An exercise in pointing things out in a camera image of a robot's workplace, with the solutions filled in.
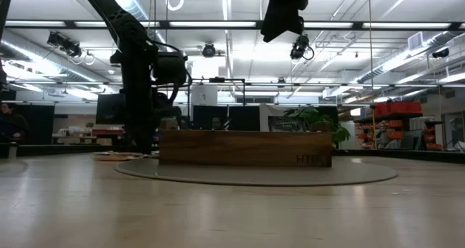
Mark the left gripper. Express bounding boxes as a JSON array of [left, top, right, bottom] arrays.
[[119, 55, 155, 155]]

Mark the orange mango tea bag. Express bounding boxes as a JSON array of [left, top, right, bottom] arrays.
[[92, 152, 145, 162]]

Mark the wooden tea organizer box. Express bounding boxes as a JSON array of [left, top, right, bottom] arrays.
[[158, 117, 333, 168]]

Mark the black display screen on stand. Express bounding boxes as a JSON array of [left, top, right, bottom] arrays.
[[95, 92, 126, 126]]

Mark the wooden workbench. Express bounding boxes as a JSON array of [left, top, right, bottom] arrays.
[[52, 126, 126, 146]]

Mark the person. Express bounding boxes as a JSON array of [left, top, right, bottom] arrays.
[[209, 116, 225, 132], [0, 102, 31, 144]]

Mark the black partition panel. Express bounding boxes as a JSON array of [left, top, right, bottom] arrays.
[[192, 105, 261, 132]]

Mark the green potted plant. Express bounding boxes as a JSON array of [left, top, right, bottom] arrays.
[[283, 106, 352, 150]]

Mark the round grey mat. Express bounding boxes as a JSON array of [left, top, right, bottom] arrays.
[[114, 156, 399, 188]]

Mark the large red storage bin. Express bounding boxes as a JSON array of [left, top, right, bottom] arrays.
[[390, 100, 423, 114]]

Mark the metal storage shelf rack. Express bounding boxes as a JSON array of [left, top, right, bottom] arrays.
[[354, 111, 445, 151]]

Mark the black overhead camera with cable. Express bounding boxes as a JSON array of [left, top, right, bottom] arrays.
[[289, 33, 315, 62]]

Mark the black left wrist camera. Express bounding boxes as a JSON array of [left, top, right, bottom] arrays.
[[152, 50, 189, 88]]

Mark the black overhead frame beam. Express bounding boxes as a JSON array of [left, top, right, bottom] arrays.
[[0, 20, 465, 32]]

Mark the round black overhead camera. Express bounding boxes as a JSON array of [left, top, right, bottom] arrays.
[[201, 42, 217, 59]]

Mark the black metal stand frame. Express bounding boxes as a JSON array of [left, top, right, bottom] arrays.
[[187, 76, 247, 107]]

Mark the wide black wall panel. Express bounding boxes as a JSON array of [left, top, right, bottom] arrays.
[[0, 102, 55, 146]]

